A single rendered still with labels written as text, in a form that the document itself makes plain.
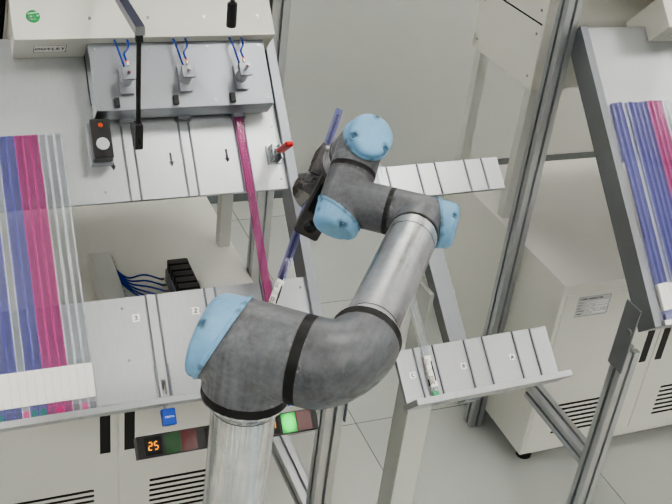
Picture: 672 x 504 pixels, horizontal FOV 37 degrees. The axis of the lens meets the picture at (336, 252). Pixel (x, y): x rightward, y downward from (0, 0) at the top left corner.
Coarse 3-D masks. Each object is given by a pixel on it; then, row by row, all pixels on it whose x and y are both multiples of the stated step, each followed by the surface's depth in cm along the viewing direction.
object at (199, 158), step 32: (0, 64) 184; (32, 64) 186; (64, 64) 188; (0, 96) 182; (32, 96) 184; (64, 96) 186; (0, 128) 181; (32, 128) 183; (64, 128) 185; (128, 128) 189; (160, 128) 191; (192, 128) 193; (224, 128) 196; (256, 128) 198; (128, 160) 188; (160, 160) 190; (192, 160) 192; (224, 160) 194; (256, 160) 196; (96, 192) 184; (128, 192) 186; (160, 192) 188; (192, 192) 190; (224, 192) 192
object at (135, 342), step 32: (224, 288) 188; (256, 288) 190; (288, 288) 192; (96, 320) 178; (128, 320) 180; (160, 320) 182; (192, 320) 184; (96, 352) 177; (128, 352) 179; (160, 352) 181; (96, 384) 176; (128, 384) 178; (160, 384) 179; (192, 384) 181
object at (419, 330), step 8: (376, 176) 198; (384, 176) 198; (384, 184) 197; (416, 304) 191; (416, 312) 191; (416, 320) 190; (416, 328) 190; (416, 336) 190; (424, 336) 190; (424, 344) 189; (424, 352) 189; (432, 392) 187
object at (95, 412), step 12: (168, 396) 177; (180, 396) 178; (192, 396) 179; (96, 408) 173; (108, 408) 173; (120, 408) 174; (132, 408) 175; (144, 408) 179; (12, 420) 168; (24, 420) 168; (36, 420) 169; (48, 420) 169; (60, 420) 171; (72, 420) 176
